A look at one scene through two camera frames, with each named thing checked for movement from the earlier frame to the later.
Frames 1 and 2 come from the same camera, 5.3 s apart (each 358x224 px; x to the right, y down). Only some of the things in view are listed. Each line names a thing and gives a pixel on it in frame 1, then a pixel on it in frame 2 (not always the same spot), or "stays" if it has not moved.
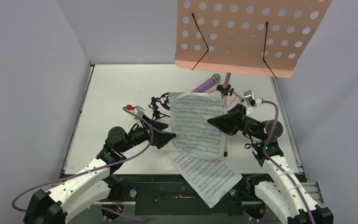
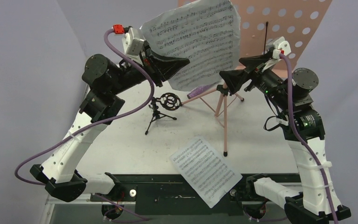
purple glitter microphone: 215,79 stays
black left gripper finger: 162,138 -> 165,66
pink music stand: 262,37 stays
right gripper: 239,118 -> 250,76
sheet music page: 196,138 -> 207,33
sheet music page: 211,178 stays
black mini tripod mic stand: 164,100 stays
